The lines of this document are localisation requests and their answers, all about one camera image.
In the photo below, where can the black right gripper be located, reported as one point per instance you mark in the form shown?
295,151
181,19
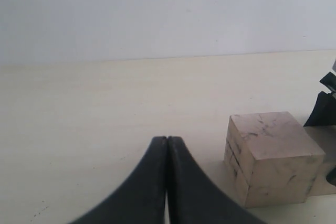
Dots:
323,113

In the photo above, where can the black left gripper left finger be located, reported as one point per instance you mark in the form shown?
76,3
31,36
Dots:
141,197

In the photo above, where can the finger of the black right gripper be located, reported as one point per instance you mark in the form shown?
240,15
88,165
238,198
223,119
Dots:
331,177

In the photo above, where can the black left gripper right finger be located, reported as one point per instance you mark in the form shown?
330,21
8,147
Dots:
193,197

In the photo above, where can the second largest wooden block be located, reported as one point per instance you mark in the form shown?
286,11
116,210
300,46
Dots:
324,136

